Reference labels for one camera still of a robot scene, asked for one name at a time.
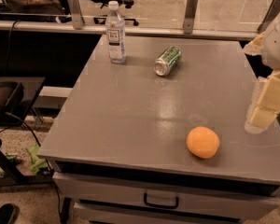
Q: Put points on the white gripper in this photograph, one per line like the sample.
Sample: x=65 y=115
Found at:
x=279 y=48

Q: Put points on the green soda can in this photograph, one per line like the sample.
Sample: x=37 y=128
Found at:
x=167 y=61

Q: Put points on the orange ball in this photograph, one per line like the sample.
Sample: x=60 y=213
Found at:
x=203 y=142

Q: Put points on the clear plastic water bottle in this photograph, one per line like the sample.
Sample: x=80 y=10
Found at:
x=115 y=33

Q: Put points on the grey drawer cabinet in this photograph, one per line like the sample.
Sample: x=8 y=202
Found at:
x=108 y=200

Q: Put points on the green crumpled wrapper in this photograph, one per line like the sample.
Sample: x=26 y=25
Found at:
x=36 y=164

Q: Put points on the black side stand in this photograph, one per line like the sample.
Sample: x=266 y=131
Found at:
x=17 y=97

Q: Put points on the black shoe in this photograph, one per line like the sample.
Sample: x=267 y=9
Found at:
x=9 y=213

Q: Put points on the right metal bracket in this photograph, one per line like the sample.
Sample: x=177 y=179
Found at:
x=273 y=11

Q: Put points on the metal bracket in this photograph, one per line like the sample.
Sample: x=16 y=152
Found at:
x=189 y=18
x=75 y=11
x=273 y=11

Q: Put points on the middle metal bracket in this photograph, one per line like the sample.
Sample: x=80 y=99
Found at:
x=189 y=18

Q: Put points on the black drawer handle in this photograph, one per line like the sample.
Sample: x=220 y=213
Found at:
x=160 y=202

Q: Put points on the left metal bracket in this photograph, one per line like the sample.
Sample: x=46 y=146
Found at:
x=75 y=11

